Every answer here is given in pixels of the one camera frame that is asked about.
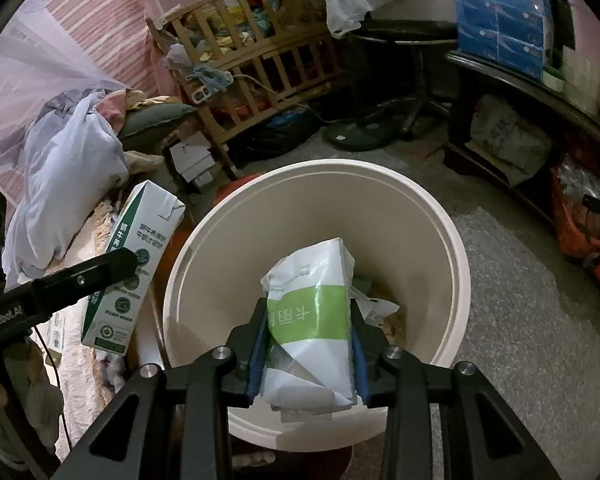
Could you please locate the pink striped sheet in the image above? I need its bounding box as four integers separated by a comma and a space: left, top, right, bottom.
35, 0, 176, 98

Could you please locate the blue knitted cloth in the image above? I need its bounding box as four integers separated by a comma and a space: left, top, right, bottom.
187, 64, 236, 96

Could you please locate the black stool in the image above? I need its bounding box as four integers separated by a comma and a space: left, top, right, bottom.
347, 19, 458, 141

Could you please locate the grey green pillow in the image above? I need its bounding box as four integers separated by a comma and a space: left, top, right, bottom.
117, 102, 198, 152

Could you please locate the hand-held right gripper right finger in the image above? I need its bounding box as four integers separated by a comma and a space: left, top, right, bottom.
349, 300, 563, 480

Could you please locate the white printed sack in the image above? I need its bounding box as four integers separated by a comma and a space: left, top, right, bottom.
470, 94, 553, 188

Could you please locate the wooden crib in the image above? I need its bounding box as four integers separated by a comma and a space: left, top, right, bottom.
140, 0, 351, 181

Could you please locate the white mosquito net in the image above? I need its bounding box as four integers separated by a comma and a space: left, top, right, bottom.
0, 0, 126, 171

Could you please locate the white cardboard box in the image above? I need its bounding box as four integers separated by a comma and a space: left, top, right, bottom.
169, 132, 221, 195

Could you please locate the beige plastic bucket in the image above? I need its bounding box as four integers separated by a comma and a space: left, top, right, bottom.
162, 160, 471, 448

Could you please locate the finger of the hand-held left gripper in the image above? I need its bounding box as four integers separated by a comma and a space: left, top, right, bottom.
30, 247, 138, 313

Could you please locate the blue tissue pack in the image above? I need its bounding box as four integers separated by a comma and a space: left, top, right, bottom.
447, 0, 556, 81

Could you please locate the white and green packet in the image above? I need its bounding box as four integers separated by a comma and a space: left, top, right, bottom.
259, 237, 358, 413

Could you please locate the orange basket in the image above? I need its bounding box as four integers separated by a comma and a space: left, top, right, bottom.
550, 152, 600, 261

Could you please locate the black bag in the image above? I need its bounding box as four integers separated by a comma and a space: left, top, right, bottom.
230, 107, 321, 163

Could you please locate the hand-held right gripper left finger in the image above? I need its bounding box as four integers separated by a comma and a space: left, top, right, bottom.
52, 297, 271, 480

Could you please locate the black fan base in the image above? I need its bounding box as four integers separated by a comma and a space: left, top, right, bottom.
325, 115, 396, 152

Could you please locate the dark wooden shelf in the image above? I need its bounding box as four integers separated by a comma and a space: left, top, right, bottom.
442, 50, 600, 231

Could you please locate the white and green milk carton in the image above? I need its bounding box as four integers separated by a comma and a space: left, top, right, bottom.
80, 180, 187, 357

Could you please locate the lavender duvet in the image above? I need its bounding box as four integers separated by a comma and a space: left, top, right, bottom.
2, 87, 131, 286

